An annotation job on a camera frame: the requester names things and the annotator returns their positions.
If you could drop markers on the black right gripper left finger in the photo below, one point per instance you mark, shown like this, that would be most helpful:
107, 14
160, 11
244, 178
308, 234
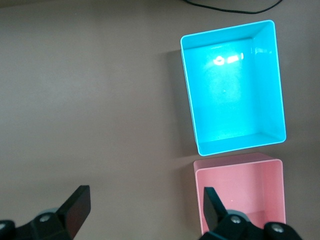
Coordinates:
75, 207

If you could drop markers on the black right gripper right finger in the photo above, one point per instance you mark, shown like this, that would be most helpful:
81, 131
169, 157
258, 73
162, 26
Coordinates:
212, 212

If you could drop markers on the pink plastic bin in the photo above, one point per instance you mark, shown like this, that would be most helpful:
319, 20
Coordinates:
250, 185

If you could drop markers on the blue plastic bin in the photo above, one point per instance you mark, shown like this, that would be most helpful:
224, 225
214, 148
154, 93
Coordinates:
232, 100

